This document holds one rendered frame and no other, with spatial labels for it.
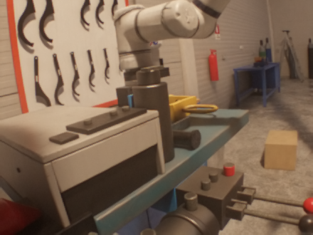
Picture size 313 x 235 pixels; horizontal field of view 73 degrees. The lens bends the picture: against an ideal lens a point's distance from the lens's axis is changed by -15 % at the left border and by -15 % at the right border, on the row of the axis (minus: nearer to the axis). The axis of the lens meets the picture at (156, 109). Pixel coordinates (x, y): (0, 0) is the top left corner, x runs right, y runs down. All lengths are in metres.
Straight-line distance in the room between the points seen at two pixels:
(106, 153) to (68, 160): 0.07
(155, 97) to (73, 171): 0.24
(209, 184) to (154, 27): 0.36
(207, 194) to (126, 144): 0.20
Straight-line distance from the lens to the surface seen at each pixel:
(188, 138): 0.58
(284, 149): 2.69
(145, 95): 0.49
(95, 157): 0.36
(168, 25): 0.54
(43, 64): 2.28
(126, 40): 0.62
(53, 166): 0.33
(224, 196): 0.49
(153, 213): 1.61
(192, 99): 0.93
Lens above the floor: 1.29
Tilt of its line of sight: 12 degrees down
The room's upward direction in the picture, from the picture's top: 7 degrees counter-clockwise
